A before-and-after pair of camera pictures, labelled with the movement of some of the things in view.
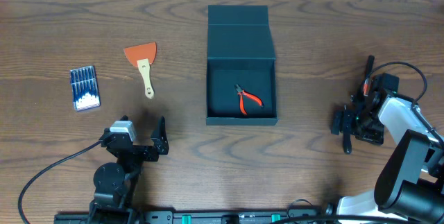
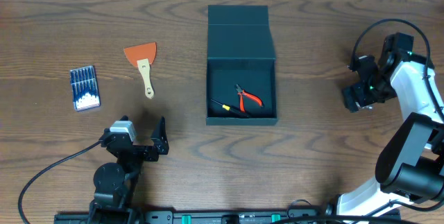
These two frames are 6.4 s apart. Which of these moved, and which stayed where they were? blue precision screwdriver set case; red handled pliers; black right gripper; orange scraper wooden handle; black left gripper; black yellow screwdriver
Moved: black yellow screwdriver; black right gripper
Stayed: red handled pliers; orange scraper wooden handle; black left gripper; blue precision screwdriver set case
